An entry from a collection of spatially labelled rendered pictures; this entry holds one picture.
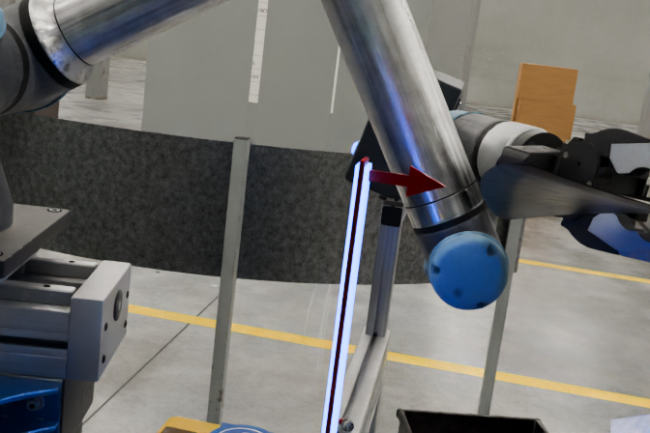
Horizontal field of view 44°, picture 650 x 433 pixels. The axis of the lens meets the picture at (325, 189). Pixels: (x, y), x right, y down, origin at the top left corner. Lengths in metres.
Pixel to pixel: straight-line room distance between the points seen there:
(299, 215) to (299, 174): 0.12
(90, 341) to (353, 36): 0.40
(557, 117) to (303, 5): 3.21
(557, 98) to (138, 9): 7.86
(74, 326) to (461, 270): 0.39
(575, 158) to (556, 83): 7.89
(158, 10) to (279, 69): 5.82
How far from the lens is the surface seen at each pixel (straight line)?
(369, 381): 1.05
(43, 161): 2.52
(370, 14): 0.76
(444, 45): 4.84
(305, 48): 6.69
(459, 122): 0.91
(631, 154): 0.73
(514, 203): 0.68
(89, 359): 0.87
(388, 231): 1.16
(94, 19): 0.95
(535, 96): 8.64
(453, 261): 0.76
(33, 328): 0.88
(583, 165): 0.76
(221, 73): 6.88
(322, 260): 2.41
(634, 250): 0.72
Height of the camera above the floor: 1.28
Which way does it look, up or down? 11 degrees down
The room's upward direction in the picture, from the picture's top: 7 degrees clockwise
